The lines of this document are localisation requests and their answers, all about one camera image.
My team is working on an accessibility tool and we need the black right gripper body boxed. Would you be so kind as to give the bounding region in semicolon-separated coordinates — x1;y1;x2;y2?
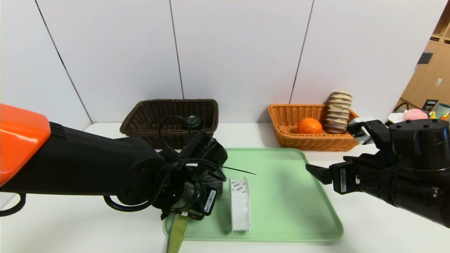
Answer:
329;161;392;203

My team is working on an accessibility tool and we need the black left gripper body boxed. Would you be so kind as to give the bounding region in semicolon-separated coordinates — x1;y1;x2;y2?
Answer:
202;185;218;216

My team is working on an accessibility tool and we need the white round plastic container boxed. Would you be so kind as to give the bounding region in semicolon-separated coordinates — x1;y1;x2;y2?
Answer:
229;177;251;233

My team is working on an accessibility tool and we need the grey brush with green handle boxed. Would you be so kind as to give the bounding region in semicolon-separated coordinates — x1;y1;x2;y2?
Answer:
167;169;227;253

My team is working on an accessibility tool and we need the orange fruit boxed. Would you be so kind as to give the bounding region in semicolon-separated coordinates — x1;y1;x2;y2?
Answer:
296;118;323;135

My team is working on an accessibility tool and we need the brown striped bread roll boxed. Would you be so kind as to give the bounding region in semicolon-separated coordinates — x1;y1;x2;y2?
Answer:
323;91;353;134

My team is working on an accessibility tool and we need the glass cup with black holder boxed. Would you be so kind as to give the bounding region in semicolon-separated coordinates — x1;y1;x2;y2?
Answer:
186;115;203;130

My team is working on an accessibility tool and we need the orange wicker basket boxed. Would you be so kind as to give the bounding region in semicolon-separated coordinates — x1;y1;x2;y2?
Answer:
268;104;361;152

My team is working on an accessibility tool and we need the dark brown wicker basket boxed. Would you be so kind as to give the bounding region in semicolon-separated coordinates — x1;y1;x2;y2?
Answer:
120;99;219;149

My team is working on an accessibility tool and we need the light green plastic tray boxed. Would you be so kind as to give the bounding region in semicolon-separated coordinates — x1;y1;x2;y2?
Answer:
163;147;344;243

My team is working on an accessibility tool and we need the white side table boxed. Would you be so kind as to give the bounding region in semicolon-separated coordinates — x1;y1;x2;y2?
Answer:
387;112;450;124

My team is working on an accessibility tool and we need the pink plush toy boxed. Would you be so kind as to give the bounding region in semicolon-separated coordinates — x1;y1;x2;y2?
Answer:
403;109;429;122

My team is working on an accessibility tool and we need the small black box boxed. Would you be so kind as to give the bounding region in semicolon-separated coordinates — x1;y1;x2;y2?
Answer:
422;99;439;113

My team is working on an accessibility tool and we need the teal cup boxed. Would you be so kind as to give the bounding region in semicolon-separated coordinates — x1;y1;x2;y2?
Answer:
435;103;450;119

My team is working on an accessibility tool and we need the wooden cabinet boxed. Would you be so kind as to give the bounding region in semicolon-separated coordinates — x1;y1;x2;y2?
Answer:
401;0;450;110

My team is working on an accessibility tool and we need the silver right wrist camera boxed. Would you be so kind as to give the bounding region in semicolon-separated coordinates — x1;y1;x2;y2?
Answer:
347;117;379;145

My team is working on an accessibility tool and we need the black left camera cable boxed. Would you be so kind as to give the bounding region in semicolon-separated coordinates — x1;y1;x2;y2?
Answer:
157;115;193;160

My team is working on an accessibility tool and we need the black coiled cable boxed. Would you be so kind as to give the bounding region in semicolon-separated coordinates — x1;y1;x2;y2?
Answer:
0;193;27;217

